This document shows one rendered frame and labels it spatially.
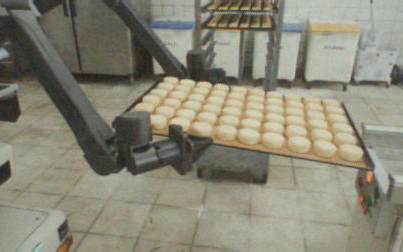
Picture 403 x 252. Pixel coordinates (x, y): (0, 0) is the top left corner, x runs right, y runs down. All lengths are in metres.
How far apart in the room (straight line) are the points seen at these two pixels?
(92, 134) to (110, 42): 3.59
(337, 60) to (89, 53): 2.96
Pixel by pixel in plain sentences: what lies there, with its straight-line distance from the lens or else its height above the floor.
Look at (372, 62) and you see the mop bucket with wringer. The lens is 4.65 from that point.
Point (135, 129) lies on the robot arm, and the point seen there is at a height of 1.06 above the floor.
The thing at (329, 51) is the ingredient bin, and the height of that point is 0.48.
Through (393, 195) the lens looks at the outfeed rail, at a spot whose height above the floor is 0.86.
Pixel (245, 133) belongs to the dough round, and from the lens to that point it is 0.80.
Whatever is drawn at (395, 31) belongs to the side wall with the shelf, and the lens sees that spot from 5.09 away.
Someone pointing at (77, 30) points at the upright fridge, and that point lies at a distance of 4.43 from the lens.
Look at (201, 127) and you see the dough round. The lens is 0.80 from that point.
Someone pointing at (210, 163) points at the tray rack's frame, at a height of 0.15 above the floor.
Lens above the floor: 1.34
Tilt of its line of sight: 25 degrees down
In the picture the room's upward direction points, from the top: straight up
